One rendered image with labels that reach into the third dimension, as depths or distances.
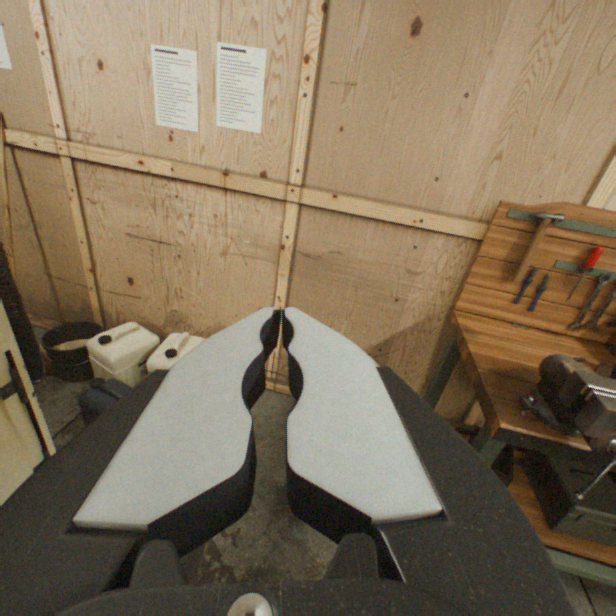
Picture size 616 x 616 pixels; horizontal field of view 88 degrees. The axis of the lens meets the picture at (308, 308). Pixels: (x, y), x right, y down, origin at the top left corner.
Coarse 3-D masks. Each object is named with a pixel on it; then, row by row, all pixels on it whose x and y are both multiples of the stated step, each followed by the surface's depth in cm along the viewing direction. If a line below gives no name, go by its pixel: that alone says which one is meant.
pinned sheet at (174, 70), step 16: (160, 48) 134; (176, 48) 133; (160, 64) 136; (176, 64) 135; (192, 64) 134; (160, 80) 139; (176, 80) 138; (192, 80) 137; (160, 96) 142; (176, 96) 141; (192, 96) 140; (160, 112) 145; (176, 112) 144; (192, 112) 143; (192, 128) 146
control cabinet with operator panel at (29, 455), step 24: (0, 312) 70; (0, 336) 71; (0, 360) 74; (0, 384) 75; (24, 384) 79; (0, 408) 77; (24, 408) 83; (0, 432) 78; (24, 432) 84; (48, 432) 90; (0, 456) 80; (24, 456) 86; (48, 456) 92; (0, 480) 81; (24, 480) 88; (0, 504) 83
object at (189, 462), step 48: (240, 336) 10; (192, 384) 8; (240, 384) 8; (144, 432) 7; (192, 432) 7; (240, 432) 7; (144, 480) 6; (192, 480) 6; (240, 480) 6; (96, 528) 5; (144, 528) 5; (192, 528) 6; (192, 576) 7
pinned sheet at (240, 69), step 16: (224, 48) 129; (240, 48) 128; (256, 48) 127; (224, 64) 132; (240, 64) 130; (256, 64) 129; (224, 80) 134; (240, 80) 133; (256, 80) 132; (224, 96) 137; (240, 96) 136; (256, 96) 134; (224, 112) 140; (240, 112) 138; (256, 112) 137; (240, 128) 141; (256, 128) 140
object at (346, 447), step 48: (288, 336) 11; (336, 336) 10; (336, 384) 8; (288, 432) 7; (336, 432) 7; (384, 432) 7; (288, 480) 6; (336, 480) 6; (384, 480) 6; (336, 528) 6
